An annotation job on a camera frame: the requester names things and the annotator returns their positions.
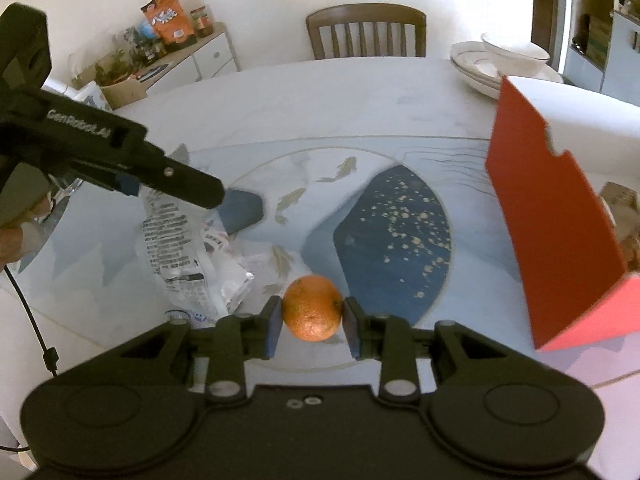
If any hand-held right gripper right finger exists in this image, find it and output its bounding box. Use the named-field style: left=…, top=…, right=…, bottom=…
left=342, top=296, right=521, bottom=406

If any small white plate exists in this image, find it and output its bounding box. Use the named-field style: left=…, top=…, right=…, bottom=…
left=451, top=42, right=563, bottom=86

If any white cabinet row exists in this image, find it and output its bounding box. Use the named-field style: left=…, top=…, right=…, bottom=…
left=562, top=0, right=640, bottom=108

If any white porcelain bowl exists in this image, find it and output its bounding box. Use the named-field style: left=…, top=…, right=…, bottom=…
left=481, top=32, right=551, bottom=77

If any white sideboard cabinet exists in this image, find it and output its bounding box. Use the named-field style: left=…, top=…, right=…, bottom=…
left=100, top=22, right=240, bottom=111

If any brown wooden chair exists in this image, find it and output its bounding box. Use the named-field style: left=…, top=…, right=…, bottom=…
left=306, top=4, right=427, bottom=60

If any beige snack wrapper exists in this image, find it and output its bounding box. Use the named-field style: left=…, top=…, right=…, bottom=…
left=599, top=181, right=640, bottom=273

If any brown cardboard carton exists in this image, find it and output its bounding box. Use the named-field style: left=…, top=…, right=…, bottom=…
left=100, top=77, right=151, bottom=110

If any thin black cable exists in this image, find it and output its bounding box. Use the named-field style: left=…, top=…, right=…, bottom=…
left=0, top=265, right=60, bottom=453

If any orange mandarin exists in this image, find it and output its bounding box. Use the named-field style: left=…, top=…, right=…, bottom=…
left=282, top=275, right=345, bottom=342

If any large white plate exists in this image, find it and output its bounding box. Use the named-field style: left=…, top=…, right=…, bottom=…
left=449, top=41, right=565, bottom=101

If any orange snack box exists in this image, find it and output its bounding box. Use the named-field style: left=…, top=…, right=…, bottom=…
left=140, top=0, right=197, bottom=53

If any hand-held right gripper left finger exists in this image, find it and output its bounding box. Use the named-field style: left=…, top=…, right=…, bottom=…
left=117, top=296, right=285, bottom=404

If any white cardboard box orange rim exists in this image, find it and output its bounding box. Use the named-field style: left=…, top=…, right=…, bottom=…
left=484, top=75, right=640, bottom=352

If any clear printed plastic wrapper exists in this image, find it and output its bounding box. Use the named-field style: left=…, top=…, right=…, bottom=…
left=134, top=187, right=257, bottom=326

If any person's left hand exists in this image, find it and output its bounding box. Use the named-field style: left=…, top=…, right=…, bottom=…
left=0, top=222, right=26, bottom=265

